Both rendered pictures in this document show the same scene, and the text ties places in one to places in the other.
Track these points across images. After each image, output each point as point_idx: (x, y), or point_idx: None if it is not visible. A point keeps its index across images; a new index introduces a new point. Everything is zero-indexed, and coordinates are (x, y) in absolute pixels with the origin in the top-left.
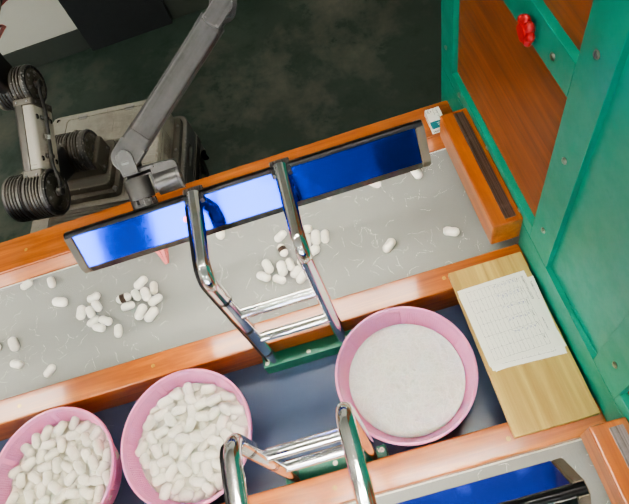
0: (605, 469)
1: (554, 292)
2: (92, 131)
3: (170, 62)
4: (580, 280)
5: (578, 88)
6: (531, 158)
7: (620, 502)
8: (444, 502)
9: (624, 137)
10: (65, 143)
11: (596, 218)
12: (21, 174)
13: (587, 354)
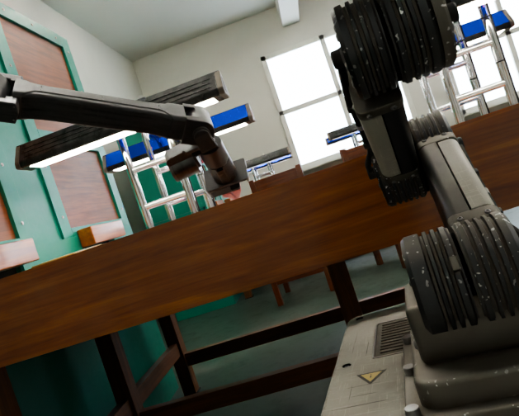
0: (98, 228)
1: (45, 248)
2: (412, 286)
3: (86, 93)
4: (37, 218)
5: None
6: None
7: (104, 228)
8: (138, 150)
9: (1, 129)
10: (450, 226)
11: (18, 175)
12: (420, 125)
13: (63, 242)
